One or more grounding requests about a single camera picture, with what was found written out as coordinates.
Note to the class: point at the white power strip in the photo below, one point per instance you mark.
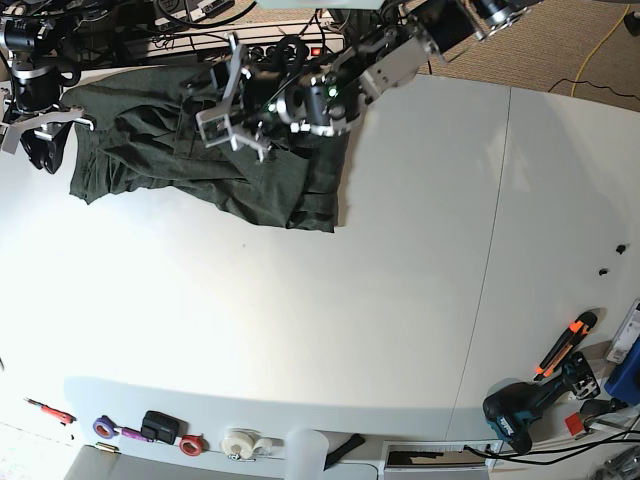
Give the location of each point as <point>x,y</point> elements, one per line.
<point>193,45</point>

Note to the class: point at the red tape roll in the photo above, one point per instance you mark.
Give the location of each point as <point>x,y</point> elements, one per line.
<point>192,445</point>

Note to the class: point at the dark green t-shirt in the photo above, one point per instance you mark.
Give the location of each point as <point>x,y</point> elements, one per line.
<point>147,138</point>

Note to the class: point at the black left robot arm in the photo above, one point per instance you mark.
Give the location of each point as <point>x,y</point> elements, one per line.
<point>449,22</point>

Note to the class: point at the blue box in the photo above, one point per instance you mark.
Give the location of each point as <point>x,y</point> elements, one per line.
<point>623,383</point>

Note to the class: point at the black action camera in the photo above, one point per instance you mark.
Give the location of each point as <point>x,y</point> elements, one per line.
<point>157,426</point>

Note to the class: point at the purple tape roll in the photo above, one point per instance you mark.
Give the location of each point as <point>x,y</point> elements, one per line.
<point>104,427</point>

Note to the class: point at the white tape dispenser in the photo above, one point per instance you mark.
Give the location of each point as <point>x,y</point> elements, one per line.
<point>244,445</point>

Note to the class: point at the orange black utility knife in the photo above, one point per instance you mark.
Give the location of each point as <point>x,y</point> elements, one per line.
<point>572,336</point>

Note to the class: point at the purple marker pen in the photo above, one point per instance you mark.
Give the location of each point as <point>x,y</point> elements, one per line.
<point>133,434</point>

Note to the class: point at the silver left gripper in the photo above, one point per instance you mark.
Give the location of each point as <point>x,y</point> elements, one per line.
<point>326,97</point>

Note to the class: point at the red screwdriver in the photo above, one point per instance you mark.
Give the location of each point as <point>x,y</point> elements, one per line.
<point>62,417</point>

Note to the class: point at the teal black cordless drill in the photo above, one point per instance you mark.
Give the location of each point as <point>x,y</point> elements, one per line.
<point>511,410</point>

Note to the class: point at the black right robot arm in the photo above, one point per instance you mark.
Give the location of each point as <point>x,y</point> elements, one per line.
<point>37,74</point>

